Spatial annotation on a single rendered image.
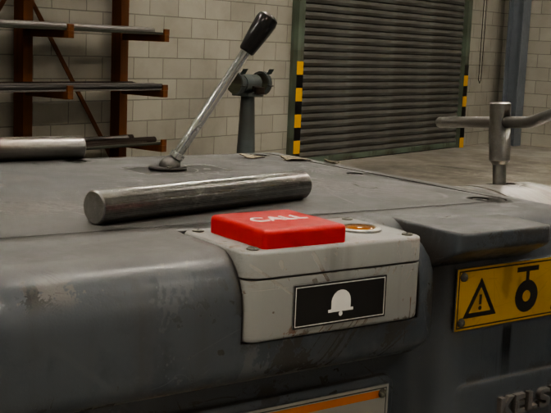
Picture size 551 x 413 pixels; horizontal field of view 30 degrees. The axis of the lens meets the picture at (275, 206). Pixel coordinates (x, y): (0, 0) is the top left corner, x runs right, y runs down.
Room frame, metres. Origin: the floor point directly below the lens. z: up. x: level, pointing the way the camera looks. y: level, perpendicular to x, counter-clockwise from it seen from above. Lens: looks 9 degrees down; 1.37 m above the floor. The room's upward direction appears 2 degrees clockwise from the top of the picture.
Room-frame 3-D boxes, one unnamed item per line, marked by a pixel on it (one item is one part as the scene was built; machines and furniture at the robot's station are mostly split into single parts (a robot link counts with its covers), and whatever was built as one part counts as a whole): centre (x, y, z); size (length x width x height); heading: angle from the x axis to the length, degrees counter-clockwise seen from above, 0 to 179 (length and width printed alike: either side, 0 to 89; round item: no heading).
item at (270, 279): (0.63, -0.02, 1.23); 0.13 x 0.08 x 0.05; 125
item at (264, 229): (0.61, 0.00, 1.26); 0.06 x 0.06 x 0.02; 35
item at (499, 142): (1.07, -0.23, 1.26); 0.02 x 0.02 x 0.12
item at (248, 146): (9.83, 0.30, 0.57); 0.47 x 0.37 x 1.14; 143
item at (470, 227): (0.71, -0.14, 1.24); 0.09 x 0.08 x 0.03; 125
